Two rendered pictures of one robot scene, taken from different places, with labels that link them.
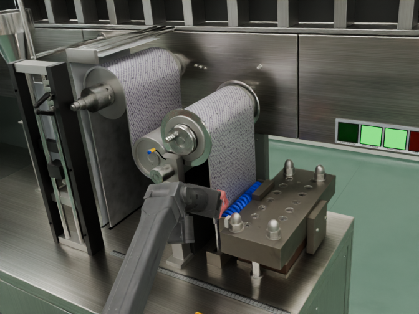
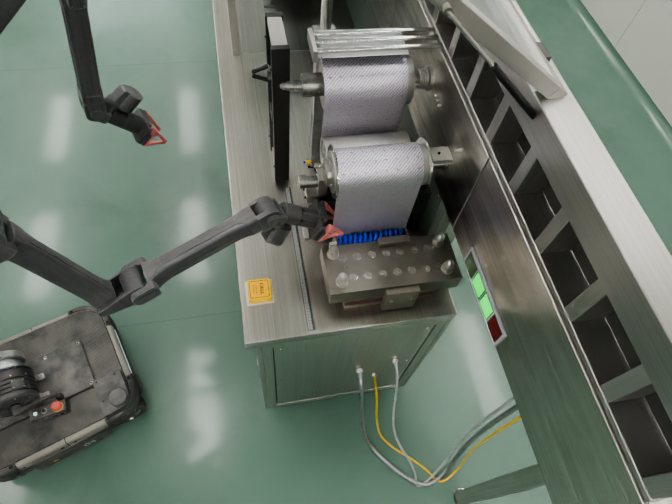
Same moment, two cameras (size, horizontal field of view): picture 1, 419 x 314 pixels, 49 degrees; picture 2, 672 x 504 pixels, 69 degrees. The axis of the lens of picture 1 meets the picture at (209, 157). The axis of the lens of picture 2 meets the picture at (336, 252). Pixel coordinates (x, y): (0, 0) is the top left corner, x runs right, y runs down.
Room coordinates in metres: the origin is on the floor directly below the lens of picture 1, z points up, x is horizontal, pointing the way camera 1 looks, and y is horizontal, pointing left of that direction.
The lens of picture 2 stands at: (0.36, -0.52, 2.28)
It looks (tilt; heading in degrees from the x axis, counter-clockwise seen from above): 59 degrees down; 38
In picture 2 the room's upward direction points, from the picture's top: 9 degrees clockwise
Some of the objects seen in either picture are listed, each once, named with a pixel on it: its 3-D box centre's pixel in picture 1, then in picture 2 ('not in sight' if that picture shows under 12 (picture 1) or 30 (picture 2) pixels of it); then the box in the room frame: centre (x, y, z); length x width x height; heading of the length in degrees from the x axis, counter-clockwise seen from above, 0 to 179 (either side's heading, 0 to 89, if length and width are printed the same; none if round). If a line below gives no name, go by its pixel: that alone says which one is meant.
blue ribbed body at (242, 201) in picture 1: (244, 201); (371, 237); (1.09, -0.08, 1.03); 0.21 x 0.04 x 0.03; 146
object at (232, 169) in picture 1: (234, 172); (372, 215); (1.10, -0.06, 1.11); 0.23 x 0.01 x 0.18; 146
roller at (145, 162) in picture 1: (178, 140); (364, 154); (1.20, 0.08, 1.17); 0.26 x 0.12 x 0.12; 146
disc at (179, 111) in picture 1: (185, 137); (332, 172); (1.03, 0.05, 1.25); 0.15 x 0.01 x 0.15; 56
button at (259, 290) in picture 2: not in sight; (259, 290); (0.75, 0.05, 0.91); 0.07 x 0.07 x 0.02; 56
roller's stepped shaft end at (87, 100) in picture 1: (80, 104); (290, 85); (1.10, 0.31, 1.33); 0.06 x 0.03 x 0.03; 146
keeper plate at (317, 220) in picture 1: (317, 226); (399, 299); (1.03, -0.27, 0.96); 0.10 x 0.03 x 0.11; 146
